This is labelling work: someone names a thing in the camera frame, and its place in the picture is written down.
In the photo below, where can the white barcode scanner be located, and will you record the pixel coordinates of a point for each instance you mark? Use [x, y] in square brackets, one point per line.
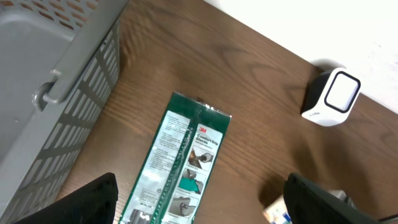
[330, 97]

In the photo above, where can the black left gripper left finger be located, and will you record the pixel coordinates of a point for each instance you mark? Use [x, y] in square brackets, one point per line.
[93, 203]

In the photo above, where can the grey plastic basket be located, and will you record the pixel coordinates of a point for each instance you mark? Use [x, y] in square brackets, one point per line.
[60, 61]

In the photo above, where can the green white package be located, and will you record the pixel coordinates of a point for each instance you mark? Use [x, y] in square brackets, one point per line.
[178, 165]

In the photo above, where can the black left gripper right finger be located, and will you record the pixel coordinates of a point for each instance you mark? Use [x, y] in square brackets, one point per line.
[308, 203]

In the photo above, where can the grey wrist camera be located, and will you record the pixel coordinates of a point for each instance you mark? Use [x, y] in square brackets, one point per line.
[341, 195]

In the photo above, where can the green cap bottle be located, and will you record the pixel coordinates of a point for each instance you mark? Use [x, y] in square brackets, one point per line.
[276, 212]

